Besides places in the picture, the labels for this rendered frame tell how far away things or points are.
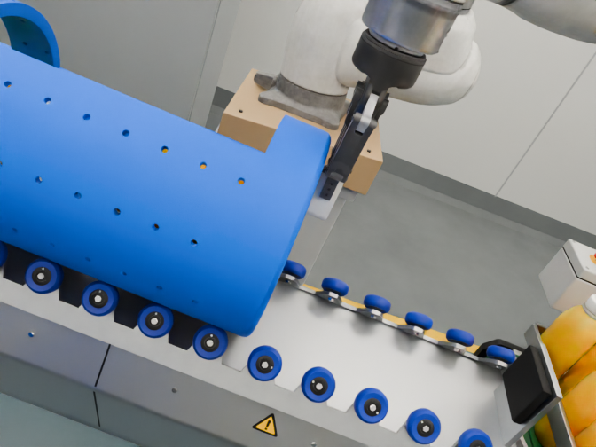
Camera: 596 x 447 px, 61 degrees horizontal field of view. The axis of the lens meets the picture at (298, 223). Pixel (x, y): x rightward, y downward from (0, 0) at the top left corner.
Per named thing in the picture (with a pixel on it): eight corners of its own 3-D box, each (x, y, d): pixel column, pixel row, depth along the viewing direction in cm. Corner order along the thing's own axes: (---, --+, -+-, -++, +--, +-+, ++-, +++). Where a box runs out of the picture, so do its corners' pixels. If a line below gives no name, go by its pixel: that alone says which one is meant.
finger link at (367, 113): (391, 81, 55) (391, 94, 51) (371, 122, 58) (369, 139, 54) (371, 72, 55) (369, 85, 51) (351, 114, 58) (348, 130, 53)
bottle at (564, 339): (509, 372, 93) (575, 301, 83) (519, 353, 98) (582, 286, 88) (545, 398, 90) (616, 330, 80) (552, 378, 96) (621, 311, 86)
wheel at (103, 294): (116, 317, 65) (112, 319, 63) (81, 311, 65) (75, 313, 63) (123, 283, 66) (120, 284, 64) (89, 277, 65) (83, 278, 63)
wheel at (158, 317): (170, 339, 66) (168, 341, 64) (136, 333, 66) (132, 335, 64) (177, 305, 66) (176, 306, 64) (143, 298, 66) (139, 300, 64)
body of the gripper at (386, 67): (431, 65, 51) (389, 144, 56) (427, 45, 58) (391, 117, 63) (362, 35, 50) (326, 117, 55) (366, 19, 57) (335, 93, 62)
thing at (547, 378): (484, 388, 82) (530, 338, 75) (497, 393, 82) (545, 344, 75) (494, 442, 74) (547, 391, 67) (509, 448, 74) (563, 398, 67)
